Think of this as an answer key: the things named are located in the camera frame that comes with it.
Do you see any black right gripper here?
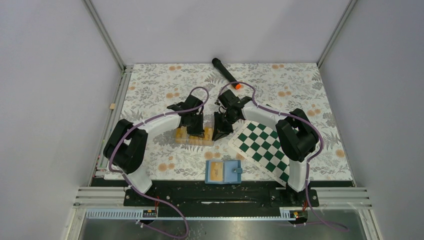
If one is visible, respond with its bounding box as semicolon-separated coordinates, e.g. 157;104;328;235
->
212;111;239;142

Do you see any clear box with orange cards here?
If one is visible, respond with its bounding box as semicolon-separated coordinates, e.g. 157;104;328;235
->
172;122;214;146

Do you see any orange credit card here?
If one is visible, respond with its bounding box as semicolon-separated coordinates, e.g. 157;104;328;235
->
209;162;223;182

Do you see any blue card holder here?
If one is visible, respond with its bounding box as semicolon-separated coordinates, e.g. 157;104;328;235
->
204;160;243;185

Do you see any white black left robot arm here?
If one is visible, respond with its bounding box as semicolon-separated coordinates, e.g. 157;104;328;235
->
103;94;205;206

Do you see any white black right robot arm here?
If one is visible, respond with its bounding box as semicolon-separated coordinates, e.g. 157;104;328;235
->
212;89;322;206

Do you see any floral tablecloth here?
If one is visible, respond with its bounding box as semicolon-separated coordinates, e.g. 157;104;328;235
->
120;63;354;181

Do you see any green white checkered board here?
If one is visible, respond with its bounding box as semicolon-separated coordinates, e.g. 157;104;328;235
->
228;121;290;186

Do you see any black marker orange tip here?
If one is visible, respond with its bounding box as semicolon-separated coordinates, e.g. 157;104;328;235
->
211;57;241;90

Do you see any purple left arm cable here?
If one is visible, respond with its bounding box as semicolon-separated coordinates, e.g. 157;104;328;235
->
107;86;210;200

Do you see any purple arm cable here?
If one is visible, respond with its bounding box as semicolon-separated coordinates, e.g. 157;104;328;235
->
107;86;210;200
216;81;349;233

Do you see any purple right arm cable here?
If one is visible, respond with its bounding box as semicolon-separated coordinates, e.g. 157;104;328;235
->
216;81;349;233

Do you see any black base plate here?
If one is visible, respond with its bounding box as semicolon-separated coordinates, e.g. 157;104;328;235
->
123;180;319;217

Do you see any slotted cable duct rail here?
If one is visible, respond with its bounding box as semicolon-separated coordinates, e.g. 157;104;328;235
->
84;206;307;222

